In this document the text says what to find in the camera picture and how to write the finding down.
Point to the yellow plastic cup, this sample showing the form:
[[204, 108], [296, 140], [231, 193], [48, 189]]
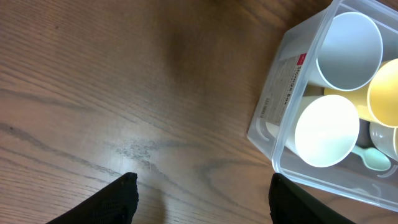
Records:
[[377, 101]]

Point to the white plastic bowl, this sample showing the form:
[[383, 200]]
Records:
[[385, 139]]

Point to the grey plastic cup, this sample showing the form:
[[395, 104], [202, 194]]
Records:
[[350, 55]]

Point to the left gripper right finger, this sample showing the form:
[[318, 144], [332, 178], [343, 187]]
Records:
[[290, 204]]

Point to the white plastic cup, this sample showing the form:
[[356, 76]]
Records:
[[324, 131]]

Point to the white plastic spoon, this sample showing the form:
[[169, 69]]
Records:
[[373, 158]]

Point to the clear plastic storage container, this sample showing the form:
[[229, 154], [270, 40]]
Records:
[[286, 85]]

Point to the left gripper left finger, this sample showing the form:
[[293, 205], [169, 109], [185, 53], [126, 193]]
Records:
[[115, 203]]

